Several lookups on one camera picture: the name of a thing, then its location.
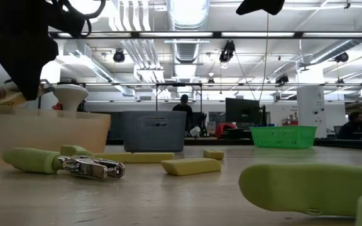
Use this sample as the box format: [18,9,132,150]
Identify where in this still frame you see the translucent orange plastic tray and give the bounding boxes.
[0,106,111,164]

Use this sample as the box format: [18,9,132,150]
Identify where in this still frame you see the black metal table frame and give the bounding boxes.
[105,137,362,151]

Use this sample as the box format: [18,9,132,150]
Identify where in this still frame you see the person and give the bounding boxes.
[337,111,362,141]
[172,94,195,132]

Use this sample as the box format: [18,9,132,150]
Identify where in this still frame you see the gray plastic storage bin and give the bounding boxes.
[121,110,187,153]

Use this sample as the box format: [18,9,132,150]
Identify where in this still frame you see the black overhead light bar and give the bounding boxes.
[48,30,362,40]

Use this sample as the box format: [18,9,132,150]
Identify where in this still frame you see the silver ventilation duct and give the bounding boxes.
[167,0,211,63]

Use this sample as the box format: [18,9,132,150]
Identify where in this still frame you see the black ceiling spotlight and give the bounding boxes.
[275,73,290,86]
[334,51,350,63]
[218,40,236,63]
[112,49,126,63]

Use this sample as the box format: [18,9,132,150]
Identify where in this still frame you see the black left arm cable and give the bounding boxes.
[52,0,106,39]

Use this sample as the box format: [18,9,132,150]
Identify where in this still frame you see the green plastic mesh basket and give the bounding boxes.
[250,125,317,149]

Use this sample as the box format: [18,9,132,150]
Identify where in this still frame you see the white dome lamp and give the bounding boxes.
[52,83,90,112]

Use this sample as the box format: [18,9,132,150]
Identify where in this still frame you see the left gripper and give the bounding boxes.
[0,0,84,101]

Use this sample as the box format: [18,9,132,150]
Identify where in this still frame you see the black computer monitor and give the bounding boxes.
[225,97,261,125]

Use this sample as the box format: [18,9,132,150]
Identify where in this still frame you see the black metal frame stand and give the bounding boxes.
[155,82,203,111]

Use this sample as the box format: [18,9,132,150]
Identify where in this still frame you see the white pillar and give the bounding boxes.
[296,86,328,139]

